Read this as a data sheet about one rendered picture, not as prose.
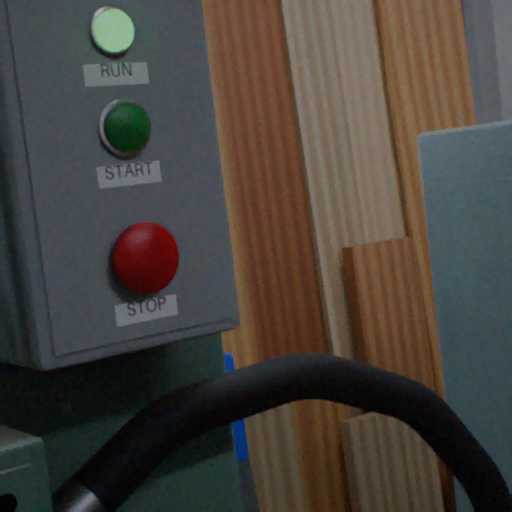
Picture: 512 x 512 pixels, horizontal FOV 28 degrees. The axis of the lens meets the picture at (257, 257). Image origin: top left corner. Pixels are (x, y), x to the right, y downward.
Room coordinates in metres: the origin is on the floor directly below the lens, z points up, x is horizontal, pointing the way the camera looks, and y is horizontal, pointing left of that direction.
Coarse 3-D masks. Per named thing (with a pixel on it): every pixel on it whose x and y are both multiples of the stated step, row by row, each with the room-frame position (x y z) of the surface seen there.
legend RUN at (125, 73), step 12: (84, 72) 0.43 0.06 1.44; (96, 72) 0.43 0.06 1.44; (108, 72) 0.43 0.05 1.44; (120, 72) 0.44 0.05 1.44; (132, 72) 0.44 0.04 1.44; (144, 72) 0.44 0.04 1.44; (96, 84) 0.43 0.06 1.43; (108, 84) 0.43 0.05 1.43; (120, 84) 0.44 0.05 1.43; (132, 84) 0.44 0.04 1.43
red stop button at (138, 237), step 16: (144, 224) 0.43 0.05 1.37; (128, 240) 0.42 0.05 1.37; (144, 240) 0.43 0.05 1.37; (160, 240) 0.43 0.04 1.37; (112, 256) 0.43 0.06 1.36; (128, 256) 0.42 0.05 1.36; (144, 256) 0.43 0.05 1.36; (160, 256) 0.43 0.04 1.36; (176, 256) 0.44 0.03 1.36; (128, 272) 0.42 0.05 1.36; (144, 272) 0.43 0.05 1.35; (160, 272) 0.43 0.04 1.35; (144, 288) 0.43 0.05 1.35; (160, 288) 0.43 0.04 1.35
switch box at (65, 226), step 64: (0, 0) 0.41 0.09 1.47; (64, 0) 0.43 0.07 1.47; (128, 0) 0.44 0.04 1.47; (192, 0) 0.46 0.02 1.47; (0, 64) 0.41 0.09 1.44; (64, 64) 0.42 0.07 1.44; (192, 64) 0.46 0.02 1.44; (0, 128) 0.42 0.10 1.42; (64, 128) 0.42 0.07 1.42; (192, 128) 0.46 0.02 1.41; (0, 192) 0.42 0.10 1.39; (64, 192) 0.42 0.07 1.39; (128, 192) 0.44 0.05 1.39; (192, 192) 0.45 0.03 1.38; (0, 256) 0.43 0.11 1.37; (64, 256) 0.42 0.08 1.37; (192, 256) 0.45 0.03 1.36; (0, 320) 0.44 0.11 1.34; (64, 320) 0.41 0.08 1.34; (192, 320) 0.45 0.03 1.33
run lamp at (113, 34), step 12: (96, 12) 0.43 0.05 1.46; (108, 12) 0.43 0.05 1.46; (120, 12) 0.43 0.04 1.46; (96, 24) 0.43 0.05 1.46; (108, 24) 0.43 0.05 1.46; (120, 24) 0.43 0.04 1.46; (132, 24) 0.44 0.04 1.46; (96, 36) 0.43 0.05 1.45; (108, 36) 0.43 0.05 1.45; (120, 36) 0.43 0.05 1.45; (132, 36) 0.44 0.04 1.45; (108, 48) 0.43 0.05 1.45; (120, 48) 0.43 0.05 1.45
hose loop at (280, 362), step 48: (192, 384) 0.48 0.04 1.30; (240, 384) 0.48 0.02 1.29; (288, 384) 0.50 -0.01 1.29; (336, 384) 0.52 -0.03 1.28; (384, 384) 0.54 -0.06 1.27; (144, 432) 0.45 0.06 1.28; (192, 432) 0.46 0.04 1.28; (432, 432) 0.56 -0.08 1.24; (96, 480) 0.43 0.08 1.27; (480, 480) 0.58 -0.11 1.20
